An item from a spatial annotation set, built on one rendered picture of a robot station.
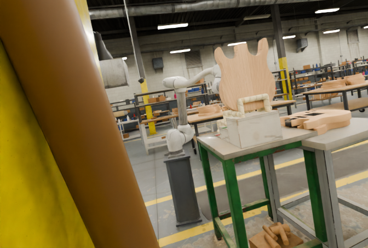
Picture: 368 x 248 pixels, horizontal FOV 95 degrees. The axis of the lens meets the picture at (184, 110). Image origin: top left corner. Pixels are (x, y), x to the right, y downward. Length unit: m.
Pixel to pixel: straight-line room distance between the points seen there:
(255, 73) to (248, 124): 0.31
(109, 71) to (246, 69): 0.76
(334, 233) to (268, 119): 0.75
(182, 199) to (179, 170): 0.30
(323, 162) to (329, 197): 0.20
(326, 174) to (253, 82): 0.65
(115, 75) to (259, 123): 0.83
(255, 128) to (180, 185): 1.10
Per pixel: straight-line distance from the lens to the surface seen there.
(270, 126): 1.10
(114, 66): 0.94
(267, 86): 1.14
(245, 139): 1.03
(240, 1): 7.06
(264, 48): 1.18
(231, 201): 1.10
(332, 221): 1.44
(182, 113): 1.90
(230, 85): 1.03
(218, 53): 1.03
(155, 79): 12.21
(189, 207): 2.01
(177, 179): 1.86
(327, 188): 1.33
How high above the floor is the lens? 1.26
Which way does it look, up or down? 3 degrees down
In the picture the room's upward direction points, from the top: 10 degrees counter-clockwise
